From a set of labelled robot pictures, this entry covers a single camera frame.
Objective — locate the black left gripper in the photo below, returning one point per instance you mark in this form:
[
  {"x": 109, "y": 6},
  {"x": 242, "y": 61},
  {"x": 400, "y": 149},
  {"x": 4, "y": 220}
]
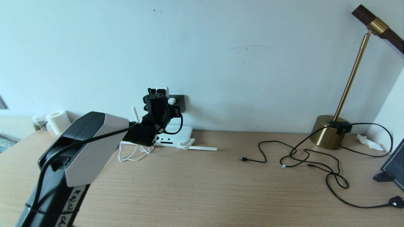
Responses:
[{"x": 172, "y": 113}]

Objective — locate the white power adapter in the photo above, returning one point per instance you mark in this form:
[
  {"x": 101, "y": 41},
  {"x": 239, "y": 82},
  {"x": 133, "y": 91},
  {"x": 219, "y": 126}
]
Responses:
[{"x": 172, "y": 101}]

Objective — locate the white router body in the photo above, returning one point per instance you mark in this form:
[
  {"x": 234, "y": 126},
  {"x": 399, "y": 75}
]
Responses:
[{"x": 181, "y": 134}]

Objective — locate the white paper towel roll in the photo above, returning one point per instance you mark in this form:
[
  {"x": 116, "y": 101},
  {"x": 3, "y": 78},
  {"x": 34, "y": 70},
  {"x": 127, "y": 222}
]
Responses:
[{"x": 59, "y": 121}]

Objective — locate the small white container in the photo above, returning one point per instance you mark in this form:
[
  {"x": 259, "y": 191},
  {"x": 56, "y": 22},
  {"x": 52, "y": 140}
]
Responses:
[{"x": 40, "y": 121}]

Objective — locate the brass desk lamp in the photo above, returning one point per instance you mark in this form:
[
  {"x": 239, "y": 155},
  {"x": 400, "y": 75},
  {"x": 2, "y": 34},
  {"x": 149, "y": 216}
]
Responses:
[{"x": 325, "y": 135}]

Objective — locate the crumpled white tissue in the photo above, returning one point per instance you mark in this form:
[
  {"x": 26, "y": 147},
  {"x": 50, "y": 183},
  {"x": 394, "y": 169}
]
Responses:
[{"x": 368, "y": 142}]

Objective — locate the dark framed panel on stand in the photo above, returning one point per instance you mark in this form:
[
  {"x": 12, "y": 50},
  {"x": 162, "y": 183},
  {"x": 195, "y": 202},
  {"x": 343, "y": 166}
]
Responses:
[{"x": 396, "y": 165}]

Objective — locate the grey wall socket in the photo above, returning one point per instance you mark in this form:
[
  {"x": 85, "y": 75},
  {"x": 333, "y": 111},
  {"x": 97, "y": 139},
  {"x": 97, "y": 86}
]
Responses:
[{"x": 182, "y": 101}]

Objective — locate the light grey wrist camera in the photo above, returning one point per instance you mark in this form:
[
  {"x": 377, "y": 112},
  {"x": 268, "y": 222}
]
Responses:
[{"x": 162, "y": 91}]

